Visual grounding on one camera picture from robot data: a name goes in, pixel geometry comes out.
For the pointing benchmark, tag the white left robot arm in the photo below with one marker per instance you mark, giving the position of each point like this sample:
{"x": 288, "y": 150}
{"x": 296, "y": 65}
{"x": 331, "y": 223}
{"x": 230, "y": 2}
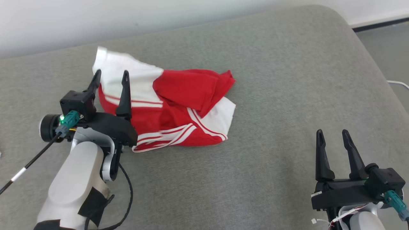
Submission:
{"x": 73, "y": 185}

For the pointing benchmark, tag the grey fabric sofa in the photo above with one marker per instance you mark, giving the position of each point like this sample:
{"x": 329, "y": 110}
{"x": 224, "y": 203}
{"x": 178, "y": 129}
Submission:
{"x": 255, "y": 175}

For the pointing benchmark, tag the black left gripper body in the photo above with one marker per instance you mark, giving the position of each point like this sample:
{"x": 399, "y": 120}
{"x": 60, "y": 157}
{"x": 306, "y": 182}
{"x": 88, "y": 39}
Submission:
{"x": 118, "y": 127}

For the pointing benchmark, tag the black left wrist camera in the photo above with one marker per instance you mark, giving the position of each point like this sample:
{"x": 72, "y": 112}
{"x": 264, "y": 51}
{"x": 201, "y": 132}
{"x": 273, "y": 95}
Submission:
{"x": 76, "y": 102}

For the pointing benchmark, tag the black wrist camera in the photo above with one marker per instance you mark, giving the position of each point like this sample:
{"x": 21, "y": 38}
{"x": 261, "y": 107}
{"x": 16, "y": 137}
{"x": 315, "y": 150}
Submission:
{"x": 76, "y": 102}
{"x": 386, "y": 182}

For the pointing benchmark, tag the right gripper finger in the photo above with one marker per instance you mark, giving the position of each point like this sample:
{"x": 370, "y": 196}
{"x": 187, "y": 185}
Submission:
{"x": 356, "y": 163}
{"x": 322, "y": 163}

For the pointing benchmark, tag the red and white shirt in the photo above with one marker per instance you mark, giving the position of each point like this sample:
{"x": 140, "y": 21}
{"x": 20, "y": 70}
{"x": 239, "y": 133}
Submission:
{"x": 191, "y": 86}

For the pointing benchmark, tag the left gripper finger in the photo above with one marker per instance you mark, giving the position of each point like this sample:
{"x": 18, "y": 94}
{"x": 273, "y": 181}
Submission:
{"x": 125, "y": 99}
{"x": 94, "y": 84}

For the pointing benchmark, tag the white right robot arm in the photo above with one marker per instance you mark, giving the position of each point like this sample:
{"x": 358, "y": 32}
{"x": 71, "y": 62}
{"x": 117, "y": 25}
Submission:
{"x": 364, "y": 222}

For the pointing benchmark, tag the black skirting strip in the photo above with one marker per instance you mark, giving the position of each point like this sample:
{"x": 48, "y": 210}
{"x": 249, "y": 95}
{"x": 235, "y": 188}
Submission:
{"x": 383, "y": 24}

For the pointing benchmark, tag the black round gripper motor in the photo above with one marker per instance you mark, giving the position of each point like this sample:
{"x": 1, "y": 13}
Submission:
{"x": 49, "y": 127}

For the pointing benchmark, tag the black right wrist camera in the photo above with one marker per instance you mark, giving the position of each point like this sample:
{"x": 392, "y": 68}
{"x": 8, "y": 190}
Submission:
{"x": 386, "y": 182}

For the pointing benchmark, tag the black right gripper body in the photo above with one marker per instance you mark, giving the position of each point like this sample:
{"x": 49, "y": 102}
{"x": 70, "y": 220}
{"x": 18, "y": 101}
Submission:
{"x": 342, "y": 193}

